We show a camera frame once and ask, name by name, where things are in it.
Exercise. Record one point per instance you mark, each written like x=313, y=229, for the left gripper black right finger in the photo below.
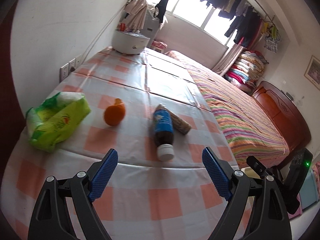
x=257, y=200

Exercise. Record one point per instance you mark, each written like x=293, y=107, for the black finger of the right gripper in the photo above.
x=258, y=167

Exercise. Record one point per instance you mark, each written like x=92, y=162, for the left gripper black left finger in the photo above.
x=51, y=219

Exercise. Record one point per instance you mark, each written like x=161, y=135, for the brown bottle blue label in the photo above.
x=163, y=134

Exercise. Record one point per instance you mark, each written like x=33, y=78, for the orange fruit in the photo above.
x=115, y=113

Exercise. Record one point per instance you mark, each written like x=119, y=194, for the cream plastic trash bin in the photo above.
x=250, y=172

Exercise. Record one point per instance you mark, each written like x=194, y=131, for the striped bed sheet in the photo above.
x=246, y=127

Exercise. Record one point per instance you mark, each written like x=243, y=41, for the red wooden headboard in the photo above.
x=284, y=114

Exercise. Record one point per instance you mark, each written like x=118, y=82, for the stack of folded quilts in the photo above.
x=246, y=70

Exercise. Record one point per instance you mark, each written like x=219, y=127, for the pink checkered tablecloth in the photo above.
x=145, y=198

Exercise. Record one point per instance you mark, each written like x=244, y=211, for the hanging clothes on rod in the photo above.
x=247, y=23

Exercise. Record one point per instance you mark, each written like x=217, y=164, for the grey standing appliance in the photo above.
x=151, y=28

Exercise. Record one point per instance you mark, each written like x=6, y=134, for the white round container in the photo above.
x=129, y=43

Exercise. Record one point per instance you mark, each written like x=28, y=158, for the pink tied curtain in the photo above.
x=135, y=15

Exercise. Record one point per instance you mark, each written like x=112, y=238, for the framed wall picture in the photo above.
x=312, y=72

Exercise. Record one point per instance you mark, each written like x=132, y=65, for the white wall socket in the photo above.
x=69, y=67

